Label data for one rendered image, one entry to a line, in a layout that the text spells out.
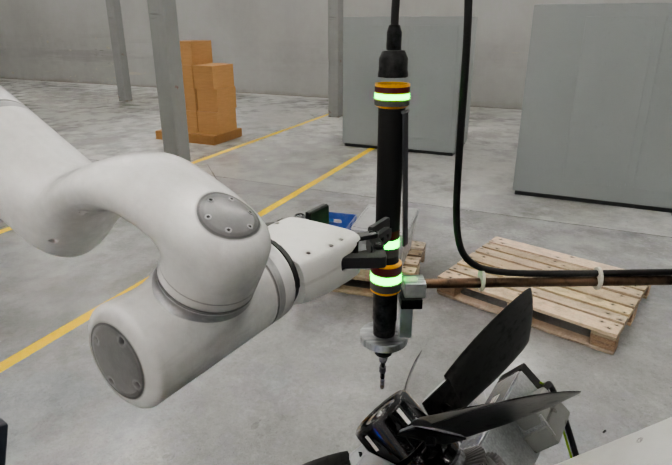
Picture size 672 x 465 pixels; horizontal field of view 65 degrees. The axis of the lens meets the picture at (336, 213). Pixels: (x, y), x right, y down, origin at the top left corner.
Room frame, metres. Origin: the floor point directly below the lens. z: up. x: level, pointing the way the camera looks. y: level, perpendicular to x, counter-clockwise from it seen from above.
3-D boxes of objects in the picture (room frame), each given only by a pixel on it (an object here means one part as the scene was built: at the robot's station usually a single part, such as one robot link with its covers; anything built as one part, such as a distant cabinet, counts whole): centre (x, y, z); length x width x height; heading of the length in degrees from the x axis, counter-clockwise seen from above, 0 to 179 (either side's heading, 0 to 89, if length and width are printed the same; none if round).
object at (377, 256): (0.50, -0.01, 1.65); 0.08 x 0.06 x 0.01; 64
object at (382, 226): (0.54, -0.05, 1.65); 0.07 x 0.03 x 0.03; 146
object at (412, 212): (3.80, -0.38, 0.31); 0.60 x 0.42 x 0.33; 163
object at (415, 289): (0.67, -0.08, 1.49); 0.09 x 0.07 x 0.10; 92
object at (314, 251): (0.50, 0.04, 1.65); 0.11 x 0.10 x 0.07; 146
